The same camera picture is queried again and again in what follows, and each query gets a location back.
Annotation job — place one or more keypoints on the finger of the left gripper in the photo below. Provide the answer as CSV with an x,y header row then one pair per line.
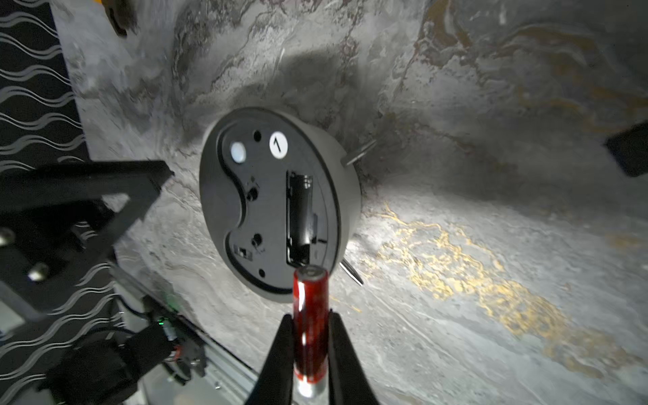
x,y
65,218

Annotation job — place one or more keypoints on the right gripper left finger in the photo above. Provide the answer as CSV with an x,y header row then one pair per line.
x,y
275,382

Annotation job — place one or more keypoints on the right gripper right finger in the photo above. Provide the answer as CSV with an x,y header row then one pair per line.
x,y
347,382

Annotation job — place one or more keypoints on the white twin bell alarm clock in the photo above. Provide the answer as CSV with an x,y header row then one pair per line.
x,y
277,194

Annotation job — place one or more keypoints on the black battery cover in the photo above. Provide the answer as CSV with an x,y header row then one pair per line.
x,y
630,150

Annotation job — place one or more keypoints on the yellow handled pliers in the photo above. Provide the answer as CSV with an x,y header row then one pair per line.
x,y
121,16

